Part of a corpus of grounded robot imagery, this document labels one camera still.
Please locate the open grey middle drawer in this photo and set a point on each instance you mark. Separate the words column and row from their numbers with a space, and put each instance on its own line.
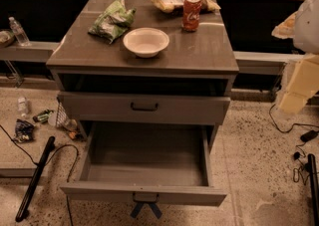
column 144, row 162

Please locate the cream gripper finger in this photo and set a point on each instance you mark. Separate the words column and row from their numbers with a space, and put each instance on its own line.
column 300, row 83
column 285, row 30

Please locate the small water bottle on floor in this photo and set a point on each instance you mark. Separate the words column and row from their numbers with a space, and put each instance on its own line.
column 23, row 106

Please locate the black stand leg right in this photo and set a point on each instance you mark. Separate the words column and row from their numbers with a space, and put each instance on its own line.
column 314, row 187

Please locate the black power adapter with cable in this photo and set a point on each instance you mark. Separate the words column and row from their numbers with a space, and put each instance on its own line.
column 302, row 172

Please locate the white bowl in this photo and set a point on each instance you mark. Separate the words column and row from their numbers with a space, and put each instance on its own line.
column 146, row 42

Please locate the green can on floor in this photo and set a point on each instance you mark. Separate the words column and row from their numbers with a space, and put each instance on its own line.
column 42, row 117

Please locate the green chip bag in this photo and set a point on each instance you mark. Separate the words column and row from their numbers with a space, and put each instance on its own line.
column 114, row 21

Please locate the closed grey upper drawer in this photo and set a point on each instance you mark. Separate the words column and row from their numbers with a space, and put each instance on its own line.
column 145, row 108

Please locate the dark blue snack bag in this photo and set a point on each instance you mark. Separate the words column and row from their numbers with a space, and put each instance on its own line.
column 23, row 130

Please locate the bowl on left ledge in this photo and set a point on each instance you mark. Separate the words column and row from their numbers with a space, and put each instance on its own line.
column 6, row 38

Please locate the red coke can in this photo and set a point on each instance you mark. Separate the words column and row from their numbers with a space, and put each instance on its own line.
column 190, row 16

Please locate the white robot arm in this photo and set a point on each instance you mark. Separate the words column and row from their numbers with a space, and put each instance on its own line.
column 303, row 28

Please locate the wire mesh basket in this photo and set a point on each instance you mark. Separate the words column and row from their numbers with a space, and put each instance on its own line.
column 61, row 116

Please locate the clear water bottle on ledge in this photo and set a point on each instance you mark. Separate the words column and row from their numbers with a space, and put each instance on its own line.
column 19, row 32

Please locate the black stand leg left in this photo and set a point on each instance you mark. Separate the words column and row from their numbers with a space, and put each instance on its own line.
column 23, row 209

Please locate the black stand leg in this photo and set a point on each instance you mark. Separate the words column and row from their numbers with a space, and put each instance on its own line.
column 23, row 209
column 314, row 187

